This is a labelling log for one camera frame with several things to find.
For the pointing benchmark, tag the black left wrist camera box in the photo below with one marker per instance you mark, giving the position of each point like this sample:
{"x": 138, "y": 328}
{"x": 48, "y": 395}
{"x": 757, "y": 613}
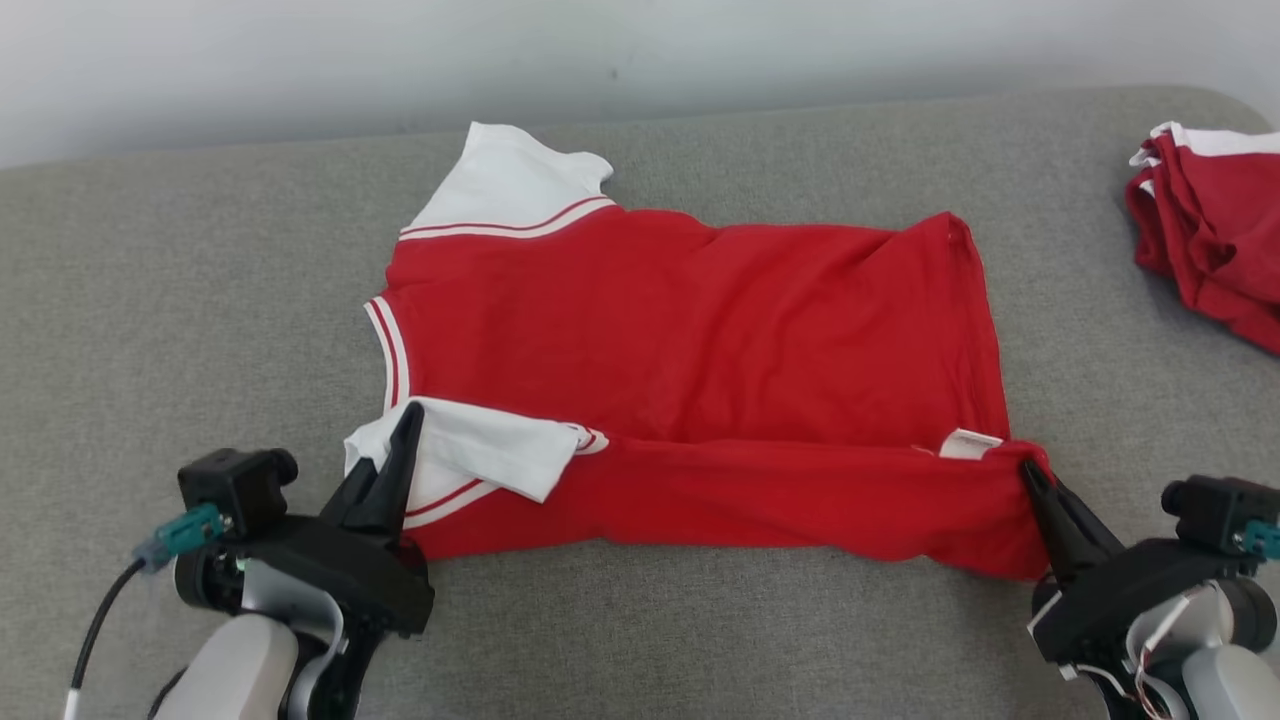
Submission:
{"x": 235, "y": 490}

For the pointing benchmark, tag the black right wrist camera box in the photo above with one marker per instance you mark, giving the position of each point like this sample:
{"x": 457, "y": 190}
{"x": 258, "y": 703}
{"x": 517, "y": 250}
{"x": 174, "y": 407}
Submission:
{"x": 1210, "y": 510}

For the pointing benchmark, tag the red shirt with white sleeves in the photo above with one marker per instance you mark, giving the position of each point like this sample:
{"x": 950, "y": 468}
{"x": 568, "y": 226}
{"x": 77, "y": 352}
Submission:
{"x": 700, "y": 330}

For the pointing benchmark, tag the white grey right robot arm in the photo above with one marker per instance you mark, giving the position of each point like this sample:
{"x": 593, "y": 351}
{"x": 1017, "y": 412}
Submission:
{"x": 1230, "y": 680}

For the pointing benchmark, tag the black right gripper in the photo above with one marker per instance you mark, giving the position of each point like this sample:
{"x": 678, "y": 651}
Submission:
{"x": 1110, "y": 600}

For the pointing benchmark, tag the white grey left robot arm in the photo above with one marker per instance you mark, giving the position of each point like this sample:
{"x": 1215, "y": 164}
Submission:
{"x": 230, "y": 670}

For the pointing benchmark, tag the stack of red shirts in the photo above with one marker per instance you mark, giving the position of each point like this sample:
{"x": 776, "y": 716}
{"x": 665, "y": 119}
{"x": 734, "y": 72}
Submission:
{"x": 1220, "y": 230}

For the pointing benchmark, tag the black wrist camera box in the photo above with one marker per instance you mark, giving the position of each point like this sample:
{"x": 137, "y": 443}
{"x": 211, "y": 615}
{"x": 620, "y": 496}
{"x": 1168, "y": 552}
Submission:
{"x": 1210, "y": 510}
{"x": 235, "y": 490}

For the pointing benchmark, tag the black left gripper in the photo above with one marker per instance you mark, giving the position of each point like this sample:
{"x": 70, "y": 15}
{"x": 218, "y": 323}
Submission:
{"x": 350, "y": 580}

